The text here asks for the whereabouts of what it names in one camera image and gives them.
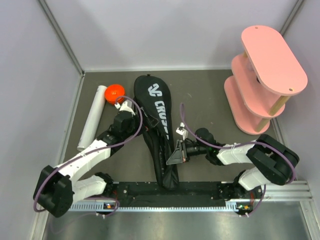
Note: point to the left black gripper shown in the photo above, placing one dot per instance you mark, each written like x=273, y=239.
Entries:
x=152, y=121

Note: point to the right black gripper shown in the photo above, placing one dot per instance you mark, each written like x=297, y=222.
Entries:
x=177, y=157

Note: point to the black racket bag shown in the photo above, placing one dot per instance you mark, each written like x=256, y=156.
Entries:
x=153, y=94

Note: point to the white shuttlecock tube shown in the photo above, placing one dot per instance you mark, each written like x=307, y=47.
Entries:
x=93, y=119

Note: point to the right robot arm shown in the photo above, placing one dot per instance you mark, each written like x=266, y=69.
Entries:
x=273, y=162

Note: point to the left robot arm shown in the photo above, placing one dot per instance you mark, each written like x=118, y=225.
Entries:
x=61, y=186

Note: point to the orange bowl stack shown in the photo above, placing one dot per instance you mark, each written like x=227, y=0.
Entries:
x=114, y=92

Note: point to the pink tiered shelf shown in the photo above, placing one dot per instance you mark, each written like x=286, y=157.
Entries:
x=264, y=77

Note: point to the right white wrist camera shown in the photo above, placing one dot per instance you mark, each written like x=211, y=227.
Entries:
x=182, y=131

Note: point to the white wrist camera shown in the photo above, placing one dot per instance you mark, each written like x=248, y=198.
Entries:
x=182, y=131
x=126, y=105

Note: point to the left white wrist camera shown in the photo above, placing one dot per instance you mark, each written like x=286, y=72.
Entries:
x=126, y=105

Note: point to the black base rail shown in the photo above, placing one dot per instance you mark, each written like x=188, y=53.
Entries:
x=188, y=194

